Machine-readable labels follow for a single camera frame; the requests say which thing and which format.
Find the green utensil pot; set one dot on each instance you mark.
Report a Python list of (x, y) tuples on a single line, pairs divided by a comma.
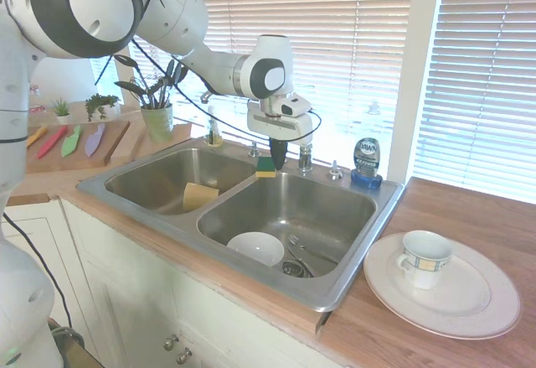
[(158, 122)]

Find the white kitchen cabinet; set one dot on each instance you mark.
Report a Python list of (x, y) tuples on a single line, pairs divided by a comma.
[(125, 284)]

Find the black slotted spatula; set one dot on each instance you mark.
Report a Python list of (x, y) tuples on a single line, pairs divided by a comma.
[(181, 74)]

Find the narrow white window blind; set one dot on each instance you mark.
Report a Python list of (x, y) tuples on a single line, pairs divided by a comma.
[(486, 83)]

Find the wide white window blind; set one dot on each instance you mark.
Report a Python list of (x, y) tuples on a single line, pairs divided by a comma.
[(335, 49)]

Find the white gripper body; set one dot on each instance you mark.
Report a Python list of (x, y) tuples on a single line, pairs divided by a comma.
[(272, 127)]

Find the orange knife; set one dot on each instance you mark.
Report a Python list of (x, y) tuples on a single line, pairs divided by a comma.
[(37, 136)]

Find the sink drain strainer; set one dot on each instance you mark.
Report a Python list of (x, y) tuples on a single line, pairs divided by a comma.
[(294, 269)]

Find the blue Dawn dish soap bottle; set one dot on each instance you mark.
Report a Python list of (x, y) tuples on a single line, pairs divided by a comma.
[(367, 160)]

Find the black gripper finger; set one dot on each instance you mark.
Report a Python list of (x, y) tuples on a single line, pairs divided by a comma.
[(275, 152), (283, 152)]

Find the metal cabinet knob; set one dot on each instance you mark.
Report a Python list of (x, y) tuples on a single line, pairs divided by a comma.
[(171, 342), (184, 355)]

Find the large white dinner plate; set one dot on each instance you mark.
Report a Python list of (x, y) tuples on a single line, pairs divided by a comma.
[(460, 305)]

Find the stainless steel double sink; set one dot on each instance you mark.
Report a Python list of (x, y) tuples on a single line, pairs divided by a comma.
[(343, 200)]

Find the metal fork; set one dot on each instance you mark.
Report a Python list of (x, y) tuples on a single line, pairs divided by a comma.
[(294, 240)]

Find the white patterned teacup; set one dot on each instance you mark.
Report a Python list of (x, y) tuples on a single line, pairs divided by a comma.
[(425, 263)]

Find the red knife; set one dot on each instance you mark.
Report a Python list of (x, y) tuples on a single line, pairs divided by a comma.
[(53, 141)]

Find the small succulent in white pot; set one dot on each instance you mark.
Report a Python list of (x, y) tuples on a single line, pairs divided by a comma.
[(62, 110)]

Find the green knife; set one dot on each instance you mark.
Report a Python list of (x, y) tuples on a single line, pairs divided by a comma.
[(72, 141)]

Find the black kitchen utensil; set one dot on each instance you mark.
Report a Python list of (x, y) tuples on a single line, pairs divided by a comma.
[(127, 60), (127, 88)]

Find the white bowl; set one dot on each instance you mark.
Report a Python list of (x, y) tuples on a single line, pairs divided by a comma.
[(255, 247)]

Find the clear pump soap bottle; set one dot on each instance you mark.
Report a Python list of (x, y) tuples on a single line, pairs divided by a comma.
[(214, 133)]

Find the wooden robot cart top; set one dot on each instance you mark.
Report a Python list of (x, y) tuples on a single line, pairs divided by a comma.
[(79, 355)]

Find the wooden knife block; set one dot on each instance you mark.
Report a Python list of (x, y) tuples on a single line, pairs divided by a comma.
[(104, 143)]

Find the small chrome sink fitting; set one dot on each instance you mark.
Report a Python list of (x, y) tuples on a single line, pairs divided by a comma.
[(335, 172)]

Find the purple knife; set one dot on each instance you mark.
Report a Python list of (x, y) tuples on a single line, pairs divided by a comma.
[(95, 139)]

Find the yellow green sponge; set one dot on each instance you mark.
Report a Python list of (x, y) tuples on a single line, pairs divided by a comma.
[(265, 167)]

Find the chrome sink dispenser cap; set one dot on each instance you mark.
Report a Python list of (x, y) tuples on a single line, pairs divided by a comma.
[(254, 150)]

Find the trailing plant in white pot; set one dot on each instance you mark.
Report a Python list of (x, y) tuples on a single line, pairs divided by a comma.
[(102, 106)]

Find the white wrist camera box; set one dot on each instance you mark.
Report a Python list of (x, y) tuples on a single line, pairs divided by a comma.
[(295, 106)]

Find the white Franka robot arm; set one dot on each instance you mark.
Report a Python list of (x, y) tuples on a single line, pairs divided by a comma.
[(184, 3)]

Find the red white small ornament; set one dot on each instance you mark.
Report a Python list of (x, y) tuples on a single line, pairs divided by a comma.
[(35, 108)]

